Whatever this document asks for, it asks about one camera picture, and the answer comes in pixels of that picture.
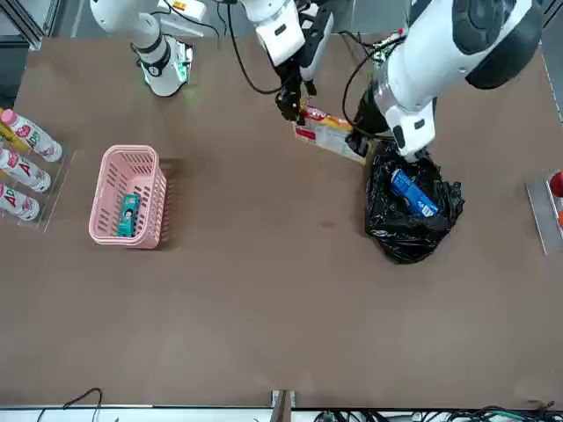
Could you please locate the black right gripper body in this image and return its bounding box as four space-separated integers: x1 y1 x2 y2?
274 55 306 97

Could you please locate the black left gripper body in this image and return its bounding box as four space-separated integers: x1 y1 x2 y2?
353 85 391 138

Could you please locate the yellow red snack box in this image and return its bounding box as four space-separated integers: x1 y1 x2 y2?
293 105 369 166

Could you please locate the blue snack packet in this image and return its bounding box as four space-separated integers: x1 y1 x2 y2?
390 169 441 218

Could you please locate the black plastic bag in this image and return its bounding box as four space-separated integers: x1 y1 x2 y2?
363 140 466 265

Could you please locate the pink plastic basket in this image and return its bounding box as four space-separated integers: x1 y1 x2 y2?
88 144 169 251

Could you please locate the white device yellow label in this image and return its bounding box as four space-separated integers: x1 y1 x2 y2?
156 0 208 37

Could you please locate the teal snack packet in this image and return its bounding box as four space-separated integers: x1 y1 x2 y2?
116 194 142 238

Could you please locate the clear acrylic fruit stand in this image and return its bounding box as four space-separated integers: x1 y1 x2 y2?
525 178 563 257

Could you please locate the clear acrylic bottle rack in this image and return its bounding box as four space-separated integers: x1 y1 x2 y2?
0 109 77 234

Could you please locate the pink cap white bottle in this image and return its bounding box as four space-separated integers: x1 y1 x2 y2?
0 182 41 222
0 147 53 193
0 108 63 163

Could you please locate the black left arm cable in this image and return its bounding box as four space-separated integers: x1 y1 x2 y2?
340 30 399 135

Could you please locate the aluminium frame post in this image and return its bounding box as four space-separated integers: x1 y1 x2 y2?
270 389 296 422

